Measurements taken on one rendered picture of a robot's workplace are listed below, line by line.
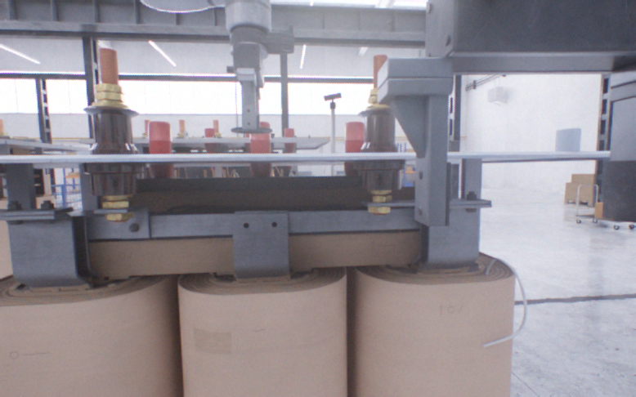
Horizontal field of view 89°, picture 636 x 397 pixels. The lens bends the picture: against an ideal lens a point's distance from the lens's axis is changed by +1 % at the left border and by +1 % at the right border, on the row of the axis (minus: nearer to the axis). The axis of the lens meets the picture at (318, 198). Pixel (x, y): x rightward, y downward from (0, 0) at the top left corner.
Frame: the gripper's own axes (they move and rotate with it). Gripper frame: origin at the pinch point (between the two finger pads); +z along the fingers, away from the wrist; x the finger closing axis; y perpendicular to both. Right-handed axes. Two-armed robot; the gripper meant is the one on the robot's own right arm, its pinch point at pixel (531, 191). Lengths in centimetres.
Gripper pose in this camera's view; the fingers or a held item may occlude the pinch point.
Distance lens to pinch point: 25.7
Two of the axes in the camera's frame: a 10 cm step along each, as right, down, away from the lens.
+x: 10.0, -0.1, 0.2
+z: 0.1, 10.0, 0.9
